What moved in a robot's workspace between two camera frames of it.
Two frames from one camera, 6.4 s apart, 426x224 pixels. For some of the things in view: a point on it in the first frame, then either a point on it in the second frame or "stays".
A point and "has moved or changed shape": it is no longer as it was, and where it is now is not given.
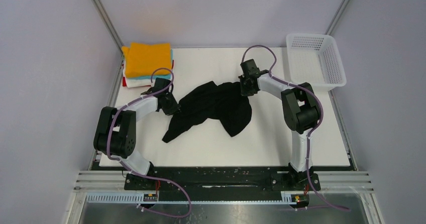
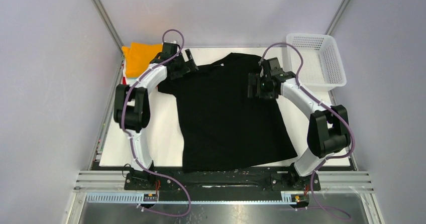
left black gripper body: (171, 105) → (181, 67)
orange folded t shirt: (141, 59) stays
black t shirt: (224, 102) has moved or changed shape
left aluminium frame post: (107, 21) stays
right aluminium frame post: (342, 7) stays
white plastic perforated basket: (313, 60) stays
